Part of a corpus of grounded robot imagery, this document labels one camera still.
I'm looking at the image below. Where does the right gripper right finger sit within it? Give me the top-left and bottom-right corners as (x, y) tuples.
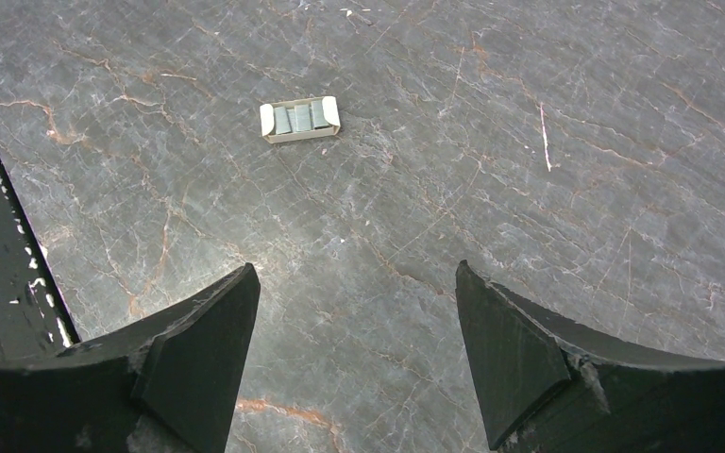
(455, 261), (725, 452)

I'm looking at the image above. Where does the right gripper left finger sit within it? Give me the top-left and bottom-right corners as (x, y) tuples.
(0, 264), (261, 452)

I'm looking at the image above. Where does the white staple box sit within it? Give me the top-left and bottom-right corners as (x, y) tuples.
(259, 95), (341, 144)

